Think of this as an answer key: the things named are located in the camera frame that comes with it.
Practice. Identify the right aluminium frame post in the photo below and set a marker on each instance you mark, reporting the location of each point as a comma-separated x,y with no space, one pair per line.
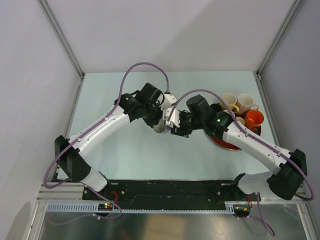
280,34

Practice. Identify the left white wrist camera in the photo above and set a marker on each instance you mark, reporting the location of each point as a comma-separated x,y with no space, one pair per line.
167,100

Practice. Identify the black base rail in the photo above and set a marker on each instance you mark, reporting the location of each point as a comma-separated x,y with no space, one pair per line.
171,195

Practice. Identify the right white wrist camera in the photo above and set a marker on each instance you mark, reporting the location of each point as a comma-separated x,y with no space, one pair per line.
171,117

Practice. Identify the left aluminium frame post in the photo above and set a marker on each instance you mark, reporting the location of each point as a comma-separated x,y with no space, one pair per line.
52,20

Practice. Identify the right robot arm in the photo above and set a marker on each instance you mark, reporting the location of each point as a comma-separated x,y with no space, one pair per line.
286,169

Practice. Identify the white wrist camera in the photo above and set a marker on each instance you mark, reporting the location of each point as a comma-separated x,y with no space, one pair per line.
171,117
167,100

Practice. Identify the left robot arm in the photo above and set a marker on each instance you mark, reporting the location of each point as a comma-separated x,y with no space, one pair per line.
147,104

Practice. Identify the large orange mug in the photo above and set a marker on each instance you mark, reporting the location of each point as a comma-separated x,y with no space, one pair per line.
253,118

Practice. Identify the white slotted cable duct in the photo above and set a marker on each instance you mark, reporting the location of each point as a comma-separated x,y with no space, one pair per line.
70,207

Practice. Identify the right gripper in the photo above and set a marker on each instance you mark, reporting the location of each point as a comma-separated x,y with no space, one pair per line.
181,131

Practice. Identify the small orange mug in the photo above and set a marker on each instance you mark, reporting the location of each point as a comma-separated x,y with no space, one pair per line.
241,120

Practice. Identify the grey purple mug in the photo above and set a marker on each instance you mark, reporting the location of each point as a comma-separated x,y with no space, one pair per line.
160,128

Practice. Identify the yellow mug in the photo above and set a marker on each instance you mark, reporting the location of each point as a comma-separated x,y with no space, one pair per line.
230,100

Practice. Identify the pink mug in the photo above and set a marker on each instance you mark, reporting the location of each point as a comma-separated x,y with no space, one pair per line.
245,102

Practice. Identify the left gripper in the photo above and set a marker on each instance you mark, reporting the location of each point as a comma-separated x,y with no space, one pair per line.
154,121

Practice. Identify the aluminium frame post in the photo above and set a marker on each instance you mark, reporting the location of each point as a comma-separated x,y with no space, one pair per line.
280,34
52,20

